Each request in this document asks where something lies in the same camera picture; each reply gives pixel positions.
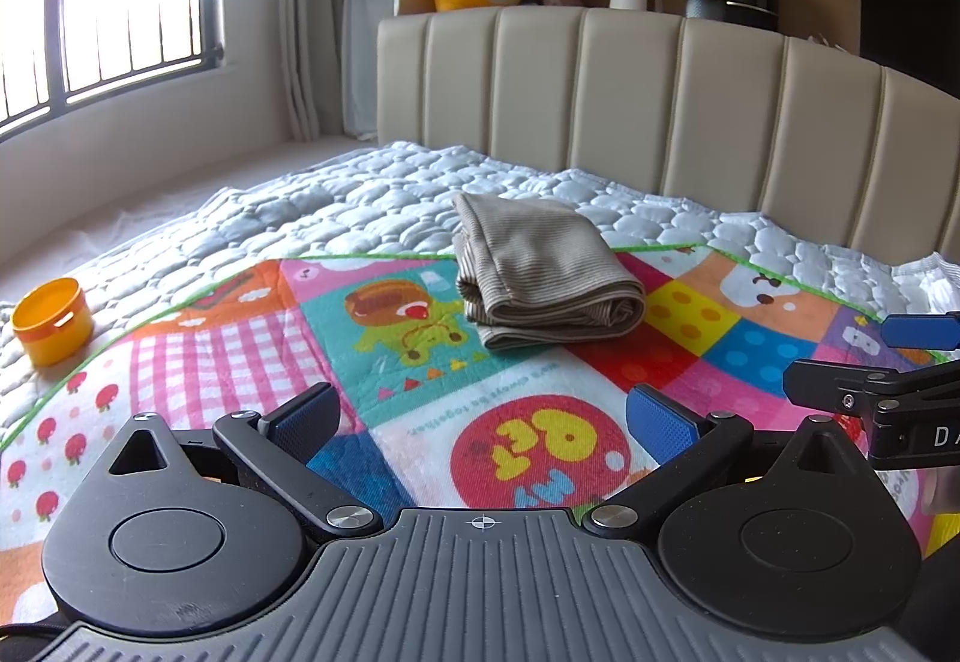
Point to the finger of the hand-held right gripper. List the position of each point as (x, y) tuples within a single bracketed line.
[(919, 330), (832, 383)]

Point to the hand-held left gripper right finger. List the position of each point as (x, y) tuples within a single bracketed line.
[(664, 422)]

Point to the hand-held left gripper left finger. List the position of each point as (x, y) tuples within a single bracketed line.
[(304, 418)]

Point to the striped beige garment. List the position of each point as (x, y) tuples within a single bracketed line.
[(540, 272)]

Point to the white cloth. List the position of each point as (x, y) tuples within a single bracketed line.
[(930, 283)]

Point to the colourful printed mat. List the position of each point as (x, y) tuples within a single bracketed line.
[(420, 347)]

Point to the grey quilted mattress pad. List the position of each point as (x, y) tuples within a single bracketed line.
[(315, 204)]

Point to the orange round container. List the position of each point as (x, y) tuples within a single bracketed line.
[(54, 322)]

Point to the beige padded headboard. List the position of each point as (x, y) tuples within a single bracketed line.
[(675, 107)]

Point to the white standing appliance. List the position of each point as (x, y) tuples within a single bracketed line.
[(367, 39)]

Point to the white curtain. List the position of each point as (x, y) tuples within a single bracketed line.
[(304, 9)]

